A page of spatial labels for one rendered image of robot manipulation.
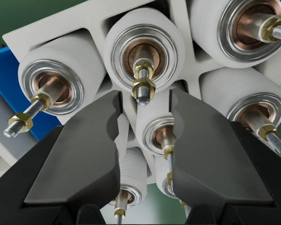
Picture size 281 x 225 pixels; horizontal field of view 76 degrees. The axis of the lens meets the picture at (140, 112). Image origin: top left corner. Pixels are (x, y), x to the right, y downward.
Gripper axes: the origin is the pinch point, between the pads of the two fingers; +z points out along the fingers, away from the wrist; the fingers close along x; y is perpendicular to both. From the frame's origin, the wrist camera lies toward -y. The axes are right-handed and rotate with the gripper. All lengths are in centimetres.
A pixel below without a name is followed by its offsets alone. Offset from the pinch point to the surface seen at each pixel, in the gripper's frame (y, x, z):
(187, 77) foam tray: 5.7, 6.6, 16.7
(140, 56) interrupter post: -0.4, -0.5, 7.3
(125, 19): -3.5, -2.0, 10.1
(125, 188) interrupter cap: 23.7, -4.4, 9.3
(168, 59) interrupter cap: 0.6, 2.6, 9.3
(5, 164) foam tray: 27.9, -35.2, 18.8
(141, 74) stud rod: 0.3, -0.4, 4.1
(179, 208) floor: 75, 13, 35
